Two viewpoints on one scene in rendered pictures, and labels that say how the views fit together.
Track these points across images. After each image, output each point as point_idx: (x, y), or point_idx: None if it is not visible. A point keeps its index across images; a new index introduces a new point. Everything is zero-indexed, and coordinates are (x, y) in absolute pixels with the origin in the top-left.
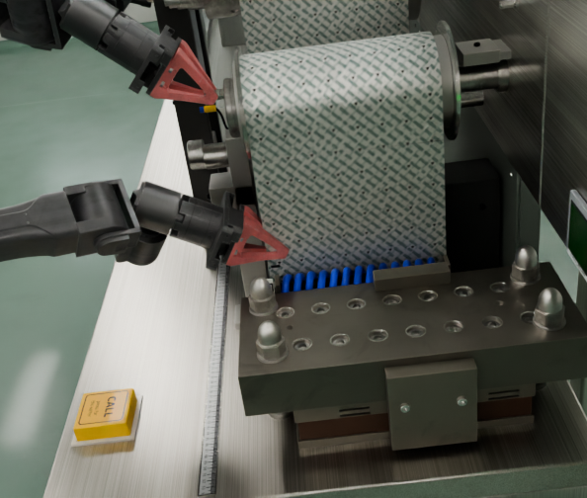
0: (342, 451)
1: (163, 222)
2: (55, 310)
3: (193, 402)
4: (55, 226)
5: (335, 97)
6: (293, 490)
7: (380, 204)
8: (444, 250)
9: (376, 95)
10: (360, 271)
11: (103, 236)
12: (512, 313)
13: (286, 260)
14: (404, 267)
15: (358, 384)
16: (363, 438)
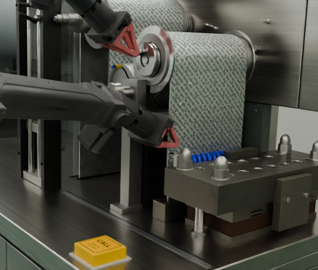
0: (252, 239)
1: (133, 114)
2: None
3: (143, 240)
4: (103, 98)
5: (208, 52)
6: (252, 255)
7: (219, 115)
8: (240, 145)
9: (223, 54)
10: (214, 153)
11: (120, 111)
12: (299, 159)
13: (176, 149)
14: (236, 149)
15: (264, 190)
16: (257, 232)
